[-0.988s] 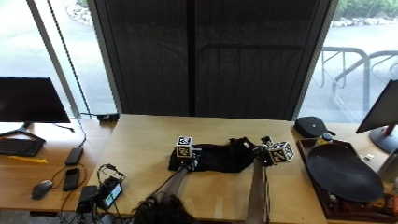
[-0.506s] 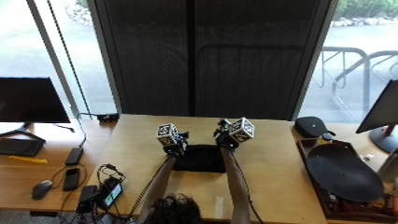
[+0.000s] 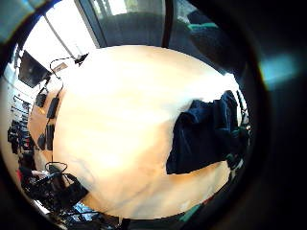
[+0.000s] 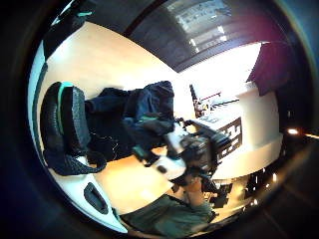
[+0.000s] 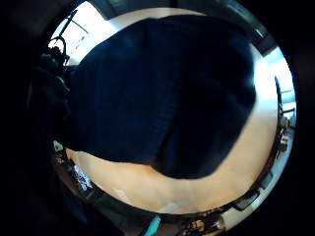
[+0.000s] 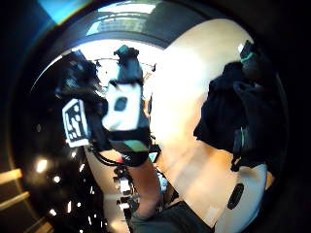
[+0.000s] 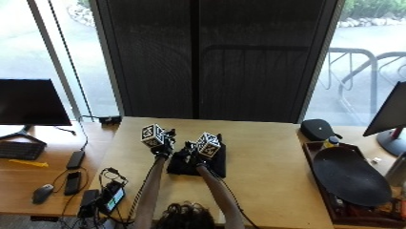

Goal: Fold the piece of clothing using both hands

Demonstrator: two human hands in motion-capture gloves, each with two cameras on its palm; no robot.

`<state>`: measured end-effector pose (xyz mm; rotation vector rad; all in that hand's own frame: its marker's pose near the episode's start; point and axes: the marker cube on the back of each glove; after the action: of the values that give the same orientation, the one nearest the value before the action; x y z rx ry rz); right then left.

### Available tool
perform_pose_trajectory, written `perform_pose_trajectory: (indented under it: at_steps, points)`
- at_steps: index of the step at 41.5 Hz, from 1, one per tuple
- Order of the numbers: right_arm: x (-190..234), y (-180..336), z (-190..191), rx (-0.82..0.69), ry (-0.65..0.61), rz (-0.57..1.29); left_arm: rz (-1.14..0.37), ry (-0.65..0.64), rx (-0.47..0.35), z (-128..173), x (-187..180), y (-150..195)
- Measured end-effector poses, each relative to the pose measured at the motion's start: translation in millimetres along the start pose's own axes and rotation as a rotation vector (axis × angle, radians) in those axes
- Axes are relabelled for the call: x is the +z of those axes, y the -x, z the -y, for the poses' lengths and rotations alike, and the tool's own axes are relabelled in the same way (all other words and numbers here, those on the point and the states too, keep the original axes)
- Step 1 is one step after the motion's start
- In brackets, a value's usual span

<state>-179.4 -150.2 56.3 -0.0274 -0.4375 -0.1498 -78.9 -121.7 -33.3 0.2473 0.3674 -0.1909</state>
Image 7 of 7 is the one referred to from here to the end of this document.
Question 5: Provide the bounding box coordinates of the person's right hand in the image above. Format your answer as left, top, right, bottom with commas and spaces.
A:
182, 141, 214, 168

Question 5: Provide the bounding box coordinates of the person's left hand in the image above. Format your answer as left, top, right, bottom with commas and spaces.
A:
150, 128, 178, 157

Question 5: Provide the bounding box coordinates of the white marker cube left glove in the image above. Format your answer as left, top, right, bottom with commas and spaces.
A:
140, 123, 167, 149

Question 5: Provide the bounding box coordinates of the white marker cube glove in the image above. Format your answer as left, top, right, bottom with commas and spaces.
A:
140, 123, 167, 149
195, 132, 224, 159

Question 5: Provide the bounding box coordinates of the white marker cube right glove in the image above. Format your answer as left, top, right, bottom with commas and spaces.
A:
195, 132, 224, 159

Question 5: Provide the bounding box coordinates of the black cloth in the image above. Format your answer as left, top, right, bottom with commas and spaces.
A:
166, 141, 230, 178

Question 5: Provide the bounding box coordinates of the black plug block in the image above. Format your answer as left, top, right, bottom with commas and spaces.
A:
98, 115, 123, 126

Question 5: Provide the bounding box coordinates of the phone with lit screen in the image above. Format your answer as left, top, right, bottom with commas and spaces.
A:
99, 180, 127, 215

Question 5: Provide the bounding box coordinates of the black power adapter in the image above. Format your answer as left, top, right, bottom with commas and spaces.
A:
66, 150, 87, 171

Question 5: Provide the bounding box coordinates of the black phone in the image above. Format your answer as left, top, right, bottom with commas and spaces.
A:
64, 171, 83, 197

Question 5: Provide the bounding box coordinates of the small black box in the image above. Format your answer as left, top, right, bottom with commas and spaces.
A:
78, 189, 102, 219

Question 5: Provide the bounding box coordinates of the black zip case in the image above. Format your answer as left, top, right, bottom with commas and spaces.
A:
300, 118, 344, 142

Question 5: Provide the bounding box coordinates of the yellow capped bottle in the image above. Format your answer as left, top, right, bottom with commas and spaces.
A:
323, 135, 341, 150

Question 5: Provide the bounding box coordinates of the yellow flat tool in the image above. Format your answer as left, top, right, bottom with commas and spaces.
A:
9, 158, 50, 169

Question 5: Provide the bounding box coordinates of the black computer monitor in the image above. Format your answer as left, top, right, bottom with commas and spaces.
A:
0, 78, 74, 146

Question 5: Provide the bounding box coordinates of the grey computer mouse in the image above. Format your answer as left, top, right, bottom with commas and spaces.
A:
33, 183, 57, 205

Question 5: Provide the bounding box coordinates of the black keyboard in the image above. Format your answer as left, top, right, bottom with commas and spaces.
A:
0, 140, 47, 161

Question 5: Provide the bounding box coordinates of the dark wooden tray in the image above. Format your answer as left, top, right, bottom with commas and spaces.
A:
303, 140, 406, 227

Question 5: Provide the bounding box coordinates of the black oval plate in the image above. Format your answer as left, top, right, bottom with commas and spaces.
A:
312, 146, 393, 208

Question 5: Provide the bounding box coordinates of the grey metal bike rack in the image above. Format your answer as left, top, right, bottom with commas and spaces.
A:
319, 47, 406, 123

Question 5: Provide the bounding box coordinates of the monitor with red stand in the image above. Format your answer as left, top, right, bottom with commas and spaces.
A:
363, 80, 406, 157

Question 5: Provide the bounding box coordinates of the silver metal bottle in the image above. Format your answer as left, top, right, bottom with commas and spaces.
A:
384, 152, 406, 188

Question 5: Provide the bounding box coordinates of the black adapter cable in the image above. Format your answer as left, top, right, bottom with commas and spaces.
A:
76, 114, 102, 153

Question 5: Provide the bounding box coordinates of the black glove cable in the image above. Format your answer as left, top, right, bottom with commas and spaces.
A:
210, 170, 262, 229

